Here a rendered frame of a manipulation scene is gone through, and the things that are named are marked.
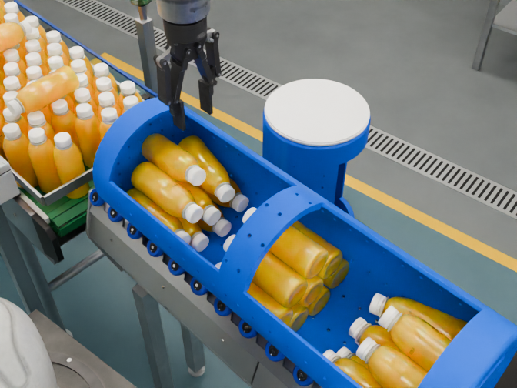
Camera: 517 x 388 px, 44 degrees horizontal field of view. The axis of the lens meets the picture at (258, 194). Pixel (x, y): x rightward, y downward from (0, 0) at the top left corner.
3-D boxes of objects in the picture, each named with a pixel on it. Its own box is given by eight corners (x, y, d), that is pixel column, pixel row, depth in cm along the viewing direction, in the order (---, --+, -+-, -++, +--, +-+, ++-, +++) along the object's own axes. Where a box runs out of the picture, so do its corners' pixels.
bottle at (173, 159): (158, 162, 150) (199, 191, 139) (135, 155, 145) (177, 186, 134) (169, 135, 149) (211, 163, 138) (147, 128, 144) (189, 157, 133)
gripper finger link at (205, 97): (198, 79, 123) (201, 78, 123) (200, 108, 128) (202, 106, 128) (208, 86, 121) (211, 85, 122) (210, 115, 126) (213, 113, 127)
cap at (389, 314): (392, 322, 113) (384, 316, 114) (401, 308, 111) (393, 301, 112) (383, 332, 110) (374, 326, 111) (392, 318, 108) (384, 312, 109)
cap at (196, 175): (197, 184, 138) (201, 187, 137) (184, 181, 135) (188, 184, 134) (204, 168, 137) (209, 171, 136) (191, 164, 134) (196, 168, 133)
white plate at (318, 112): (274, 148, 157) (274, 152, 158) (383, 137, 160) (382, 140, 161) (256, 83, 176) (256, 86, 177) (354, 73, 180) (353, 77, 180)
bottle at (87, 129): (104, 170, 172) (92, 122, 160) (80, 167, 173) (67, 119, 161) (111, 154, 176) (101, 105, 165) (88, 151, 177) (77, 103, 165)
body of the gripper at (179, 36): (179, 31, 105) (183, 77, 111) (218, 11, 109) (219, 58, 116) (150, 13, 108) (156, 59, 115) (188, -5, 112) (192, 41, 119)
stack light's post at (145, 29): (176, 262, 264) (142, 24, 186) (170, 256, 266) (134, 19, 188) (184, 256, 266) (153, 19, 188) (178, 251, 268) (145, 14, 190)
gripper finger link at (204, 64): (181, 38, 114) (186, 33, 114) (200, 78, 124) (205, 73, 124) (195, 47, 112) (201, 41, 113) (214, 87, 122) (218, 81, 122)
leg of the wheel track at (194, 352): (195, 380, 227) (180, 271, 182) (185, 369, 230) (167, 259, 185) (208, 369, 230) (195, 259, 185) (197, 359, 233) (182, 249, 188)
